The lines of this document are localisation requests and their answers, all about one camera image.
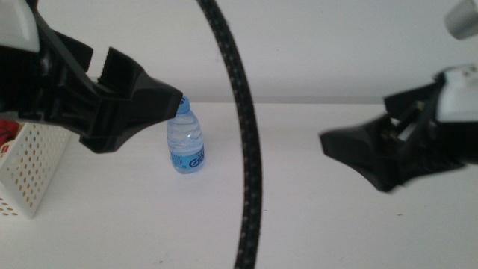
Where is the red cola can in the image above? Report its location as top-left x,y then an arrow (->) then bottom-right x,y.
0,119 -> 20,145

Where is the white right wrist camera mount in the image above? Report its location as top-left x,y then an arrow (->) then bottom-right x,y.
432,64 -> 478,123

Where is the clear water bottle blue cap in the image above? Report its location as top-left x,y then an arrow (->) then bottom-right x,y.
166,96 -> 205,175

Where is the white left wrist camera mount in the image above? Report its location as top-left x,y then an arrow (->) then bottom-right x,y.
0,0 -> 40,53

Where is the white perforated plastic basket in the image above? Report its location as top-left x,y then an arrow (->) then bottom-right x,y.
0,121 -> 72,220

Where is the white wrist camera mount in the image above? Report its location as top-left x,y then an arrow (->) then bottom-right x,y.
432,64 -> 478,123
0,0 -> 40,53

